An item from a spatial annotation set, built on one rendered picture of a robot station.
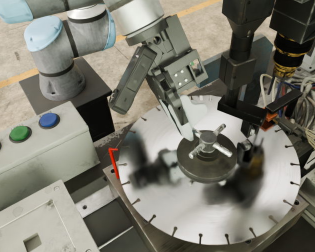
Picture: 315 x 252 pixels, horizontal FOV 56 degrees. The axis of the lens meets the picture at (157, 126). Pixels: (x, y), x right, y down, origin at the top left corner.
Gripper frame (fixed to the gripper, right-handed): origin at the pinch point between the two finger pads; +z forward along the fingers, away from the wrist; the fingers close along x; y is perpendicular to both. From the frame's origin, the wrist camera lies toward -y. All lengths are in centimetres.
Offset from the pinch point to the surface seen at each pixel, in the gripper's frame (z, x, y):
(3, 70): -23, 219, -56
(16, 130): -11.8, 25.1, -28.8
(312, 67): 21, 33, 58
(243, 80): -6.1, -6.2, 11.2
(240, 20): -16.1, -11.7, 10.9
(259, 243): 21.8, -9.4, 1.0
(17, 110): 3, 174, -57
